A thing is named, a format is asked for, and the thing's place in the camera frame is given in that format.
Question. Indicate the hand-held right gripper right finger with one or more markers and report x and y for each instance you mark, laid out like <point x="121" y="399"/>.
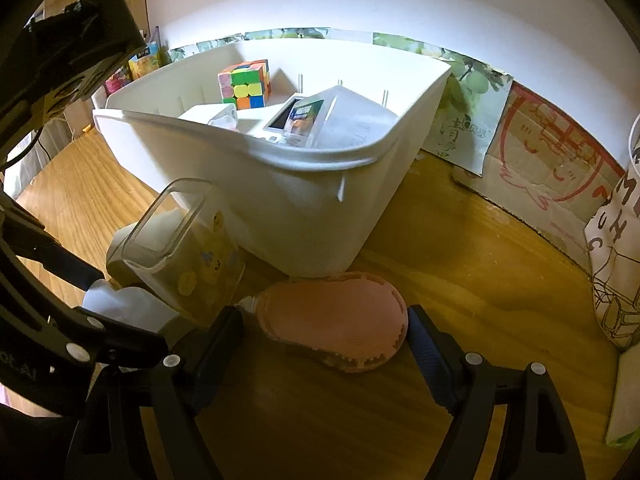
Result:
<point x="430" y="355"/>

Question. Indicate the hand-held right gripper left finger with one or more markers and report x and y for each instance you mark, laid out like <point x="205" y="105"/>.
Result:
<point x="220" y="352"/>

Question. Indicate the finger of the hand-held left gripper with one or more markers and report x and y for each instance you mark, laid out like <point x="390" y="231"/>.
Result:
<point x="55" y="255"/>
<point x="115" y="342"/>

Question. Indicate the white plastic object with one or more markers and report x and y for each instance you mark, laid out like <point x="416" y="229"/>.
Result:
<point x="130" y="307"/>

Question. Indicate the clear plastic container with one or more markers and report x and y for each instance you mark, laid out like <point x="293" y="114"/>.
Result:
<point x="200" y="270"/>

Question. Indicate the white rectangular box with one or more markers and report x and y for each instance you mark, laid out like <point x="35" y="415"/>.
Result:
<point x="207" y="111"/>

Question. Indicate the white plastic bin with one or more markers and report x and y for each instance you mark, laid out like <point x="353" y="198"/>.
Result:
<point x="280" y="200"/>

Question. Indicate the colourful puzzle cube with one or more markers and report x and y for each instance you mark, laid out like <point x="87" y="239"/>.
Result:
<point x="244" y="85"/>

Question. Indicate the white device with screen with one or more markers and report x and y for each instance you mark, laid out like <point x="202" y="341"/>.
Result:
<point x="287" y="122"/>

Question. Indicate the white boxed product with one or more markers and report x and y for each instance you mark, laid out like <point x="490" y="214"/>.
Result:
<point x="350" y="120"/>

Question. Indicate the red snack packet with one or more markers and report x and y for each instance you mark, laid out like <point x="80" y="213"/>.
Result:
<point x="117" y="84"/>

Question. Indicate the grey plastic object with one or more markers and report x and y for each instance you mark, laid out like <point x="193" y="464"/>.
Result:
<point x="117" y="255"/>

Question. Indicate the orange juice carton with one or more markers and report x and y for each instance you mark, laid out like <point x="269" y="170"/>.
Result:
<point x="147" y="62"/>

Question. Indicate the clear triangle ruler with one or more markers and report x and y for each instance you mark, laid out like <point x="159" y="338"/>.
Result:
<point x="155" y="35"/>

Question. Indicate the fruit-print cardboard panel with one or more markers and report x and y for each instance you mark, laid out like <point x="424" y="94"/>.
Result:
<point x="465" y="110"/>
<point x="285" y="35"/>

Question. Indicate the brown cardboard sheet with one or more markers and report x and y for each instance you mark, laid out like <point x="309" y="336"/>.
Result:
<point x="540" y="160"/>

